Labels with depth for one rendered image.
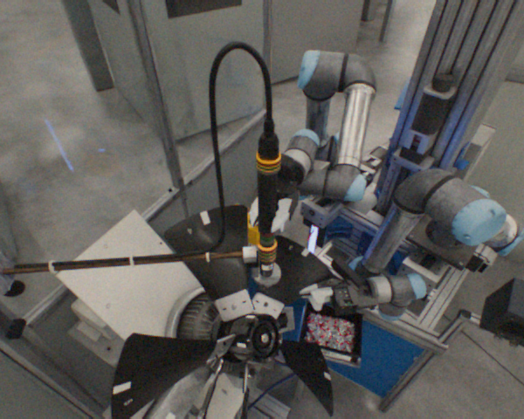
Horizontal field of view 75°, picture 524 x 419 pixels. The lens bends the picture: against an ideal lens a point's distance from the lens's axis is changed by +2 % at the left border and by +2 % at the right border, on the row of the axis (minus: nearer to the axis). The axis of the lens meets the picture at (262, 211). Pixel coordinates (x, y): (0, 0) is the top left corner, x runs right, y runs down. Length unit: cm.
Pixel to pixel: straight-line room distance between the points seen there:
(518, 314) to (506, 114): 151
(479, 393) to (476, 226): 165
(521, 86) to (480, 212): 154
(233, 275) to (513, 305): 75
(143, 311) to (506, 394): 207
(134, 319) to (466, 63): 128
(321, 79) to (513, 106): 149
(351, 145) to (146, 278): 69
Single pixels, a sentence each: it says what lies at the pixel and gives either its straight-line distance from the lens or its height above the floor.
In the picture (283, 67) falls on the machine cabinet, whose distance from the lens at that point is 481.
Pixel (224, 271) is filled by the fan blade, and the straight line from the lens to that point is 89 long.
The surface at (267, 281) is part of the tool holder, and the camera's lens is 83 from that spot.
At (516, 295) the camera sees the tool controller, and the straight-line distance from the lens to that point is 117.
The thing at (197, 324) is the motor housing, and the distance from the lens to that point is 99.
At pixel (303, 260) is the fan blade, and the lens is 110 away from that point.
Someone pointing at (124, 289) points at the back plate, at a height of 125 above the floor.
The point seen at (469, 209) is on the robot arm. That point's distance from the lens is 91.
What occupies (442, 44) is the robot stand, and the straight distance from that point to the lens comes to 137.
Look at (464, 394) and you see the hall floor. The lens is 241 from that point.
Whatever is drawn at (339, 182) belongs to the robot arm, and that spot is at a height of 146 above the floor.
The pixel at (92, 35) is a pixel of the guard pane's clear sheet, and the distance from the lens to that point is 120.
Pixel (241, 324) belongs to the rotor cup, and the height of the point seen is 125.
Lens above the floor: 205
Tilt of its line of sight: 46 degrees down
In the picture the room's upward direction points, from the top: straight up
